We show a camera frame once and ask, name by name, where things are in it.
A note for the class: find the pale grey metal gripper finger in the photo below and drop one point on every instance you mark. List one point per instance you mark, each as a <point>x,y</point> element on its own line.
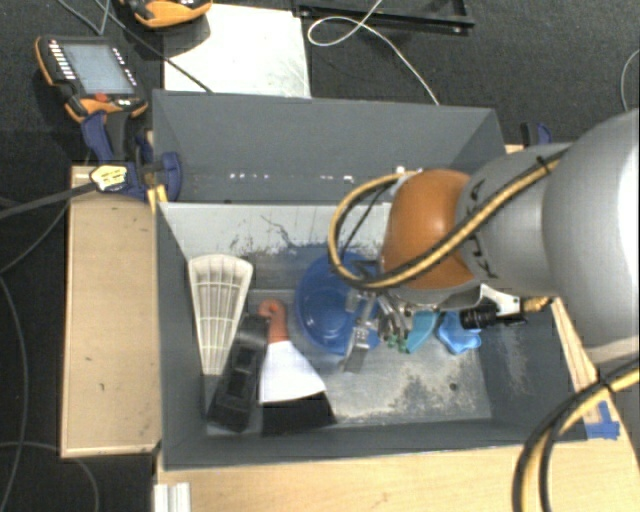
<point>356,302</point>
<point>356,356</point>

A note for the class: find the light blue plastic piece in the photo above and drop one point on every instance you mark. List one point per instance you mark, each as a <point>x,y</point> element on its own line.
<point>421,330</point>

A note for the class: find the blue plastic bowl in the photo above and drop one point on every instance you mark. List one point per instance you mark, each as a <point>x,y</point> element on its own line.
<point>320,310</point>

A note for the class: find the blue toy piece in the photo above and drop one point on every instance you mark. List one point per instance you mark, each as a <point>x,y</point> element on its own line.
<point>457,337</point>

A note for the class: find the black rectangular box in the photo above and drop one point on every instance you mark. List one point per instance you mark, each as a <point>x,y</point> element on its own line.
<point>240,380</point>

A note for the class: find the grey metal bin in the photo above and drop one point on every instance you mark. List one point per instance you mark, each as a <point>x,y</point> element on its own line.
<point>280,145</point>

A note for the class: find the pale wood board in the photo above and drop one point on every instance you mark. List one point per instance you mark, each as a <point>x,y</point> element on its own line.
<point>110,320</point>

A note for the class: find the black cylinder on white bracket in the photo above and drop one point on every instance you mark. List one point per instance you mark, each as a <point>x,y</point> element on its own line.
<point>481,317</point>

